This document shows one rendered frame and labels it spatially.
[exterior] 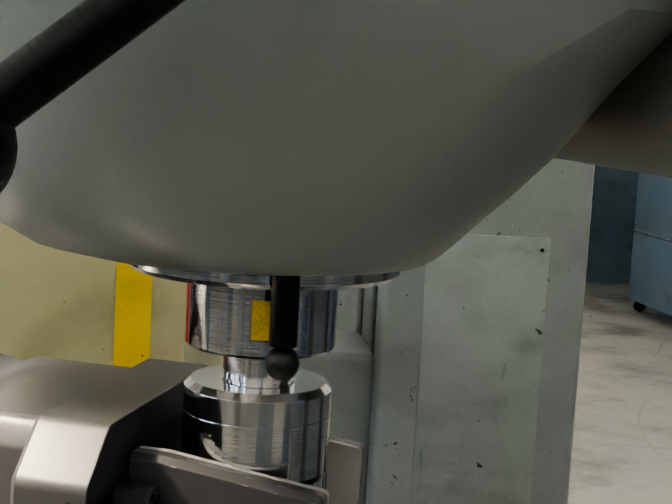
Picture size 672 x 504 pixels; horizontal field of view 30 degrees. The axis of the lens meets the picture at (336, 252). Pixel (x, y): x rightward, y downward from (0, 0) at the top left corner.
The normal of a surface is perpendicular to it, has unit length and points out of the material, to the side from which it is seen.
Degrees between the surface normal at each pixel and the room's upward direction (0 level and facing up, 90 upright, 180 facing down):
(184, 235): 127
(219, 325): 90
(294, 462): 90
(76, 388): 1
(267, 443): 90
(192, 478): 90
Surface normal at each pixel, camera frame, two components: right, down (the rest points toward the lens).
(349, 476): -0.22, 0.11
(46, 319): 0.18, 0.13
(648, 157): -0.73, 0.68
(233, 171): 0.12, 0.64
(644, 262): -0.98, -0.04
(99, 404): 0.07, -0.99
